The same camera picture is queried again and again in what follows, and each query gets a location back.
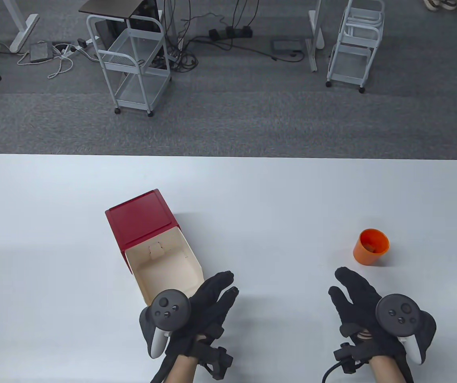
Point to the black right wrist sensor module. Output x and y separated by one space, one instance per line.
346 357

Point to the black left wrist sensor module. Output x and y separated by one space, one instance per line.
220 361

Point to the red tea bag box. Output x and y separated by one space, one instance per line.
140 217

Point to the white desk leg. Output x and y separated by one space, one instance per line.
22 30
315 24

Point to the white power strip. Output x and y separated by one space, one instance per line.
77 47

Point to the person's right hand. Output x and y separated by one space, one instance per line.
358 295

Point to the black wrist sensor module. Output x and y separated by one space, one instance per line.
220 361
346 357

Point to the brown pyramid tea bag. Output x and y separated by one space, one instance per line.
369 247

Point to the person's right forearm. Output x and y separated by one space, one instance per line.
388 373

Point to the grey power adapter box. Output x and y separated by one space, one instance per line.
40 52

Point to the grey flat floor device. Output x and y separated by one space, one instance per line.
287 46

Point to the orange cup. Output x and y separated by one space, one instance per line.
366 258

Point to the black white right hand controller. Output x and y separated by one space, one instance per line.
398 313

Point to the dark wooden desk top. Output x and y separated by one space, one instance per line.
108 8

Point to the person's left forearm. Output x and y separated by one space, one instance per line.
182 371

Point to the person's left hand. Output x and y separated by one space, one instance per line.
212 297

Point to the black power strip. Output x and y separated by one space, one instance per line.
230 32

